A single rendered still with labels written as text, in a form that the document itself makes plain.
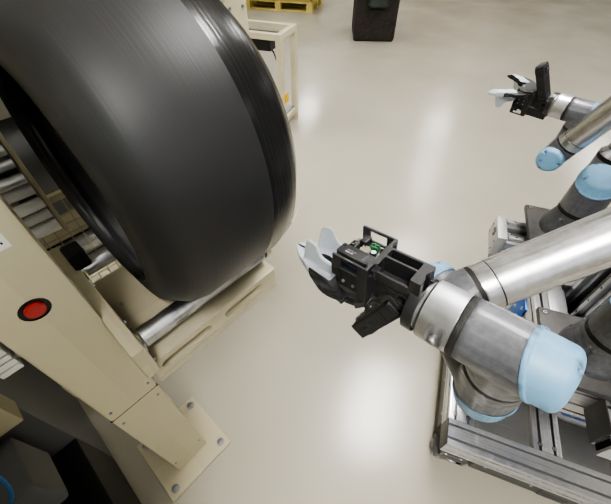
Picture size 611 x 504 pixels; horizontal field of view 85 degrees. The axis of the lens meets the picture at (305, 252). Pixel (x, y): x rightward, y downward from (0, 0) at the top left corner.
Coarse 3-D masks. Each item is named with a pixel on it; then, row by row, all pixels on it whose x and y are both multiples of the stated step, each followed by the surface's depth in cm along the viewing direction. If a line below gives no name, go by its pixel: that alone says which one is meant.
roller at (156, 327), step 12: (252, 264) 81; (240, 276) 80; (204, 300) 74; (168, 312) 70; (180, 312) 71; (192, 312) 73; (144, 324) 68; (156, 324) 68; (168, 324) 69; (144, 336) 67; (156, 336) 68
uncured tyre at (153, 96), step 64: (0, 0) 37; (64, 0) 36; (128, 0) 39; (192, 0) 43; (0, 64) 41; (64, 64) 36; (128, 64) 37; (192, 64) 41; (256, 64) 47; (64, 128) 39; (128, 128) 37; (192, 128) 41; (256, 128) 47; (64, 192) 73; (128, 192) 40; (192, 192) 42; (256, 192) 50; (128, 256) 73; (192, 256) 47; (256, 256) 63
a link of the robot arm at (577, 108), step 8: (568, 104) 107; (576, 104) 105; (584, 104) 104; (592, 104) 104; (568, 112) 107; (576, 112) 106; (584, 112) 104; (568, 120) 109; (576, 120) 107; (568, 128) 109
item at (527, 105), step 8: (520, 88) 114; (528, 88) 114; (536, 88) 113; (528, 96) 113; (536, 96) 113; (552, 96) 109; (512, 104) 119; (520, 104) 117; (528, 104) 114; (536, 104) 114; (544, 104) 114; (512, 112) 119; (528, 112) 117; (536, 112) 115; (544, 112) 112
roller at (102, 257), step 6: (96, 252) 82; (102, 252) 82; (108, 252) 83; (90, 258) 81; (96, 258) 81; (102, 258) 82; (108, 258) 83; (114, 258) 84; (90, 264) 80; (96, 264) 81; (102, 264) 82; (108, 264) 84; (90, 270) 81; (96, 270) 82
